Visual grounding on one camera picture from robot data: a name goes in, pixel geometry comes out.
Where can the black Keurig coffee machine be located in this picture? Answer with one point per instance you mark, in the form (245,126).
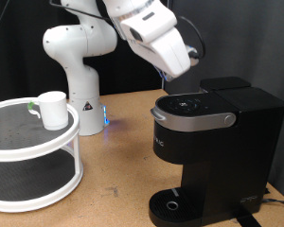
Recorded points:
(230,157)

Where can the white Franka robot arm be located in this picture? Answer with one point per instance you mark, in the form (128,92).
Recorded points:
(82,78)

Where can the white two-tier turntable shelf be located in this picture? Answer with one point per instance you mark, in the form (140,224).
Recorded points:
(31,151)

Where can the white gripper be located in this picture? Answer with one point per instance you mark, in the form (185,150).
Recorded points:
(164,52)

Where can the black drip tray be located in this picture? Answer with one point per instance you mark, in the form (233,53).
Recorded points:
(176,206)

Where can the white ceramic mug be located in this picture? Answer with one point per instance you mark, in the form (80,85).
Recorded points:
(53,110)

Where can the black Keurig coffee maker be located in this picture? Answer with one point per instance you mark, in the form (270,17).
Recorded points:
(208,102)

